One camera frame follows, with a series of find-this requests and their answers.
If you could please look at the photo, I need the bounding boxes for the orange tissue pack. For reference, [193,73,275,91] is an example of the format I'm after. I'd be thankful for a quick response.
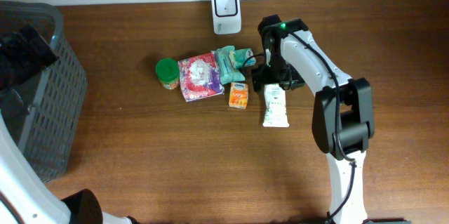
[229,82,248,109]

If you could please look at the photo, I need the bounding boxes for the white floral cream tube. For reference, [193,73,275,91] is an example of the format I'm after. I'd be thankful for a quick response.
[262,84,289,128]

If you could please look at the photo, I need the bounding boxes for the pink purple tissue pack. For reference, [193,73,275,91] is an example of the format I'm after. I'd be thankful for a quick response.
[177,52,225,102]

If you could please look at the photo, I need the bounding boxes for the green lid jar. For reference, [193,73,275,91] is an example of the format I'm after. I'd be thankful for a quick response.
[155,58,180,90]

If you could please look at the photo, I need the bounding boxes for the small teal tissue pack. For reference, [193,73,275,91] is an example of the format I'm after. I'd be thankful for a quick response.
[229,48,256,69]

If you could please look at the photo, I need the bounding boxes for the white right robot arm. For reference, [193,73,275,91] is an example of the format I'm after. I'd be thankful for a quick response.
[251,15,375,223]

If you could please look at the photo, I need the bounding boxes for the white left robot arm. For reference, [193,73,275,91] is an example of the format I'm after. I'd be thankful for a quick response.
[1,121,138,224]

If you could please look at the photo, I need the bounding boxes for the white barcode scanner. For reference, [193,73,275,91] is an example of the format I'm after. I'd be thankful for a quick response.
[211,0,242,35]

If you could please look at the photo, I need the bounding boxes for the teal wet wipes pack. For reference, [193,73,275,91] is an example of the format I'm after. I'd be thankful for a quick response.
[213,46,246,85]

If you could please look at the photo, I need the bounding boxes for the grey plastic basket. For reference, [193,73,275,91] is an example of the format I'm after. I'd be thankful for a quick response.
[1,1,88,183]

